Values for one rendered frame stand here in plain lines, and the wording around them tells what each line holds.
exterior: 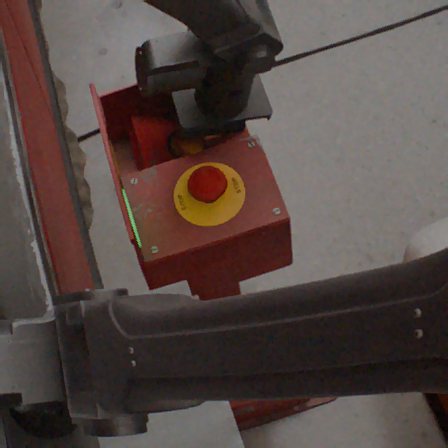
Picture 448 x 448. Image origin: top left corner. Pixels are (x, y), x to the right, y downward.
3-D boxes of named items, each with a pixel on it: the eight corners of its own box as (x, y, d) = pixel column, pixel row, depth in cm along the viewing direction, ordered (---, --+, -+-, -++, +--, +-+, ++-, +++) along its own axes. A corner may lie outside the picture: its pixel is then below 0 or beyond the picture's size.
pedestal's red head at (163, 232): (294, 265, 123) (289, 190, 107) (156, 308, 123) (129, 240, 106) (239, 119, 132) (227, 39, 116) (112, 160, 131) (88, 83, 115)
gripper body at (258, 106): (166, 89, 119) (174, 53, 112) (254, 76, 121) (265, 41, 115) (179, 137, 116) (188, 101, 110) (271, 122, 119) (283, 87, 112)
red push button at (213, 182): (234, 207, 114) (231, 191, 111) (196, 219, 114) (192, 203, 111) (223, 174, 116) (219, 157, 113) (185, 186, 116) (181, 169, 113)
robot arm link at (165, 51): (280, 54, 101) (256, -16, 103) (163, 70, 98) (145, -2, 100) (255, 104, 112) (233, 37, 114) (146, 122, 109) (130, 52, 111)
